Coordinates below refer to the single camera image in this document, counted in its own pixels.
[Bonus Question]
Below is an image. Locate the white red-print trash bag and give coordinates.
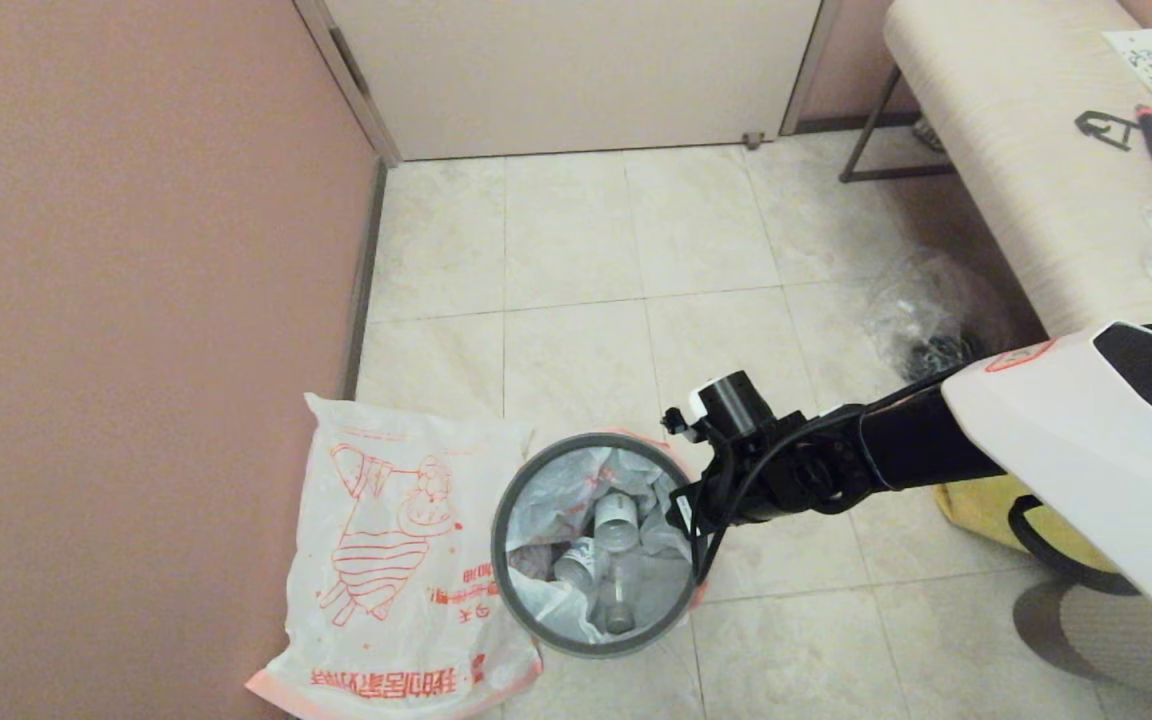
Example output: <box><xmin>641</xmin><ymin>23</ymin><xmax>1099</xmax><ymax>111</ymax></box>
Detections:
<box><xmin>504</xmin><ymin>428</ymin><xmax>707</xmax><ymax>646</ymax></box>
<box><xmin>246</xmin><ymin>392</ymin><xmax>545</xmax><ymax>720</ymax></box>

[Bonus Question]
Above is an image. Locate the black bin rim ring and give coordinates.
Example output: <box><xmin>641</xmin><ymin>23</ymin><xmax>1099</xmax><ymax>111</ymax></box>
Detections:
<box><xmin>491</xmin><ymin>432</ymin><xmax>699</xmax><ymax>659</ymax></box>

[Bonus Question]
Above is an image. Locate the yellow fabric tote bag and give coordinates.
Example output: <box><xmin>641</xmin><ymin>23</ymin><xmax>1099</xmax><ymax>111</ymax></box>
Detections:
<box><xmin>936</xmin><ymin>474</ymin><xmax>1129</xmax><ymax>577</ymax></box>

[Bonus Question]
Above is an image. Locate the clear bag with black items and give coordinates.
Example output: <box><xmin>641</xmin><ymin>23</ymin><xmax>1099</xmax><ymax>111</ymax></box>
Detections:
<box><xmin>861</xmin><ymin>249</ymin><xmax>1014</xmax><ymax>387</ymax></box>

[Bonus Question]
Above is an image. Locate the flat white red-print trash bag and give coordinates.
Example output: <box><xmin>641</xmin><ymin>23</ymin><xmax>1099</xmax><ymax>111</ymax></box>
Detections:
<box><xmin>246</xmin><ymin>392</ymin><xmax>545</xmax><ymax>720</ymax></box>

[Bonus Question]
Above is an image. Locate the clear bottle with white label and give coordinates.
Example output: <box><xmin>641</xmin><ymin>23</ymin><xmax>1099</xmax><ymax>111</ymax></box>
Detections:
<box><xmin>593</xmin><ymin>489</ymin><xmax>643</xmax><ymax>553</ymax></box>

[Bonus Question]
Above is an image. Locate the clear crushed plastic bottle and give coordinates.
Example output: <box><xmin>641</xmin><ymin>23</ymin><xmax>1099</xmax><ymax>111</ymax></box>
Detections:
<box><xmin>553</xmin><ymin>537</ymin><xmax>603</xmax><ymax>593</ymax></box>
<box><xmin>600</xmin><ymin>554</ymin><xmax>638</xmax><ymax>637</ymax></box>

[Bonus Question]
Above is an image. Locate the beige ribbed bin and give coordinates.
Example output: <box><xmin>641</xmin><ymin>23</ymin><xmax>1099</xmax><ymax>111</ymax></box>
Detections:
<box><xmin>1011</xmin><ymin>574</ymin><xmax>1152</xmax><ymax>702</ymax></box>

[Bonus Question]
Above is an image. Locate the beige bench with metal legs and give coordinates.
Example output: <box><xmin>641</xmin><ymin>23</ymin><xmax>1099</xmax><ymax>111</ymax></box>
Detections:
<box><xmin>840</xmin><ymin>0</ymin><xmax>1152</xmax><ymax>357</ymax></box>

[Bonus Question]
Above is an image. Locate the white door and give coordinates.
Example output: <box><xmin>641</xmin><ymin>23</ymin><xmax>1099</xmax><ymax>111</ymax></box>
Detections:
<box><xmin>321</xmin><ymin>0</ymin><xmax>823</xmax><ymax>162</ymax></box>

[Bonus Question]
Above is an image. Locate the black metal hook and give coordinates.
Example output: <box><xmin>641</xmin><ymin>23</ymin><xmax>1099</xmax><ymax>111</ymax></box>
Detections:
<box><xmin>1074</xmin><ymin>109</ymin><xmax>1143</xmax><ymax>154</ymax></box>

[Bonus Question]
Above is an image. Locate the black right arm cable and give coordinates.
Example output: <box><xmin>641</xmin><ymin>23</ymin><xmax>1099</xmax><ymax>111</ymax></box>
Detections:
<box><xmin>691</xmin><ymin>408</ymin><xmax>842</xmax><ymax>587</ymax></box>

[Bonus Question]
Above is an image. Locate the grey wall baseboard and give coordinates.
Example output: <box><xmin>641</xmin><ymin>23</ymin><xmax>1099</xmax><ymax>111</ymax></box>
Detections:
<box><xmin>340</xmin><ymin>159</ymin><xmax>388</xmax><ymax>402</ymax></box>

